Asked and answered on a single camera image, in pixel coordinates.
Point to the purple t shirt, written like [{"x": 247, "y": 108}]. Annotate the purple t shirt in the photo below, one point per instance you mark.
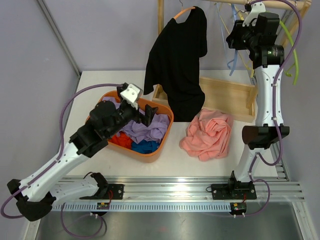
[{"x": 155, "y": 132}]

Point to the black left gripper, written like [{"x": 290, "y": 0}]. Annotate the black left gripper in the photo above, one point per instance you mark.
[{"x": 145, "y": 119}]

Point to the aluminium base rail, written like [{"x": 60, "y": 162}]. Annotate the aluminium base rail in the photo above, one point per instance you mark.
[{"x": 183, "y": 194}]

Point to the pink t shirt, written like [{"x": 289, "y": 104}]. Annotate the pink t shirt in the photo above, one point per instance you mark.
[{"x": 208, "y": 135}]

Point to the orange clothes hanger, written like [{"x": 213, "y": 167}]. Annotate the orange clothes hanger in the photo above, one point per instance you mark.
[{"x": 183, "y": 10}]

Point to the yellow clothes hanger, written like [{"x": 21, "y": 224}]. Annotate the yellow clothes hanger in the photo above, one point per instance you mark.
[{"x": 236, "y": 14}]

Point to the blue t shirt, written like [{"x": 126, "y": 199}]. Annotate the blue t shirt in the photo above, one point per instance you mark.
[{"x": 145, "y": 147}]

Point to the wooden clothes rack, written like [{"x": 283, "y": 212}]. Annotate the wooden clothes rack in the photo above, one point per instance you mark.
[{"x": 228, "y": 97}]

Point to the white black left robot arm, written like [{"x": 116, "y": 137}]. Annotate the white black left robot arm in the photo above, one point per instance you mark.
[{"x": 37, "y": 195}]

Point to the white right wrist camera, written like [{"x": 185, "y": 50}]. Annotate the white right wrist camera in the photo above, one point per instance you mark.
[{"x": 254, "y": 10}]

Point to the orange plastic basket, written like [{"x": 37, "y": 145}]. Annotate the orange plastic basket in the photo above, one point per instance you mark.
[{"x": 148, "y": 158}]

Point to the light blue clothes hanger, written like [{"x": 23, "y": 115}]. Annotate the light blue clothes hanger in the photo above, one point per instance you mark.
[{"x": 228, "y": 35}]

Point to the black t shirt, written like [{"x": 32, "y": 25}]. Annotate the black t shirt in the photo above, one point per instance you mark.
[{"x": 174, "y": 63}]

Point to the orange t shirt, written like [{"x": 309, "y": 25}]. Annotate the orange t shirt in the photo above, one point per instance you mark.
[{"x": 122, "y": 140}]

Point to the cream clothes hanger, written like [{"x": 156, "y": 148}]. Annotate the cream clothes hanger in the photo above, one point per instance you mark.
[{"x": 243, "y": 56}]

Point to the aluminium frame post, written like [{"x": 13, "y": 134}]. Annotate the aluminium frame post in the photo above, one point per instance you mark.
[
  {"x": 58, "y": 35},
  {"x": 275, "y": 150}
]

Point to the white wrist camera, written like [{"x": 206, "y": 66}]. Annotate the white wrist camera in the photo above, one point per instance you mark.
[
  {"x": 131, "y": 93},
  {"x": 254, "y": 10}
]

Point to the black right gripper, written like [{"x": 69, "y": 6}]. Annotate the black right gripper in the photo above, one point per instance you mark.
[{"x": 233, "y": 39}]

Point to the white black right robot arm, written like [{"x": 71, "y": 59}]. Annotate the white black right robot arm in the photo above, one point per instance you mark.
[{"x": 257, "y": 34}]

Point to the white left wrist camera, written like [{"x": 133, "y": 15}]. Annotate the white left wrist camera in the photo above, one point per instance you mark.
[{"x": 131, "y": 93}]

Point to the right aluminium frame post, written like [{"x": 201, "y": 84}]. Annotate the right aluminium frame post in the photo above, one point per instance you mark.
[{"x": 275, "y": 150}]

